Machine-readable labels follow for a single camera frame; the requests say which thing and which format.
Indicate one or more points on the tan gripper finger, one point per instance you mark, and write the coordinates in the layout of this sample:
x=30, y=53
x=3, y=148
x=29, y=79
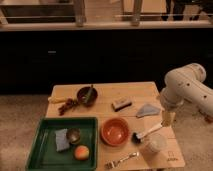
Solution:
x=167, y=118

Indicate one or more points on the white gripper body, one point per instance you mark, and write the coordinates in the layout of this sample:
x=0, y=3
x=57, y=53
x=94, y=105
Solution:
x=169, y=100

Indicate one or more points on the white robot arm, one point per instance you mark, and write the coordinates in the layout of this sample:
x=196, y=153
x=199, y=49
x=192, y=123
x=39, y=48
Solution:
x=187, y=83

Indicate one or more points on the red bowl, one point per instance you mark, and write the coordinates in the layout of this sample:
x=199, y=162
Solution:
x=115, y=131

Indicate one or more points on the green utensil in bowl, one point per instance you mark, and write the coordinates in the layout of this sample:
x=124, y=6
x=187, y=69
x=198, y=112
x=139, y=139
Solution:
x=87, y=96

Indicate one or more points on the dark brown bowl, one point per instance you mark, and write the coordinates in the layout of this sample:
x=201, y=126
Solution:
x=81, y=96

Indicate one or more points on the small metal bowl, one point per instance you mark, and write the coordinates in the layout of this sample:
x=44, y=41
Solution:
x=73, y=136

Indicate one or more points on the blue grey cloth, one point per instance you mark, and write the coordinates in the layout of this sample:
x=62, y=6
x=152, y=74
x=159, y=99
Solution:
x=148, y=110

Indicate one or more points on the silver fork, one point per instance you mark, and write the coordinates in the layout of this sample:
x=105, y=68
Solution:
x=114, y=164

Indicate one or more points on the orange peach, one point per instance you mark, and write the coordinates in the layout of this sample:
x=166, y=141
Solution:
x=81, y=152

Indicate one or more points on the bunch of dark grapes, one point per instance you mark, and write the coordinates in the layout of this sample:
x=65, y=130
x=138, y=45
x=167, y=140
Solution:
x=69, y=104

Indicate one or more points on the green plastic tray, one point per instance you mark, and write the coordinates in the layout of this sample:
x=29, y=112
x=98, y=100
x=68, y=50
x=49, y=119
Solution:
x=43, y=155

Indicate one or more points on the blue sponge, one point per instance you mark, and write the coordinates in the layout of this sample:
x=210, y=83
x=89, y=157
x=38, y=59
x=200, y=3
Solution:
x=61, y=140

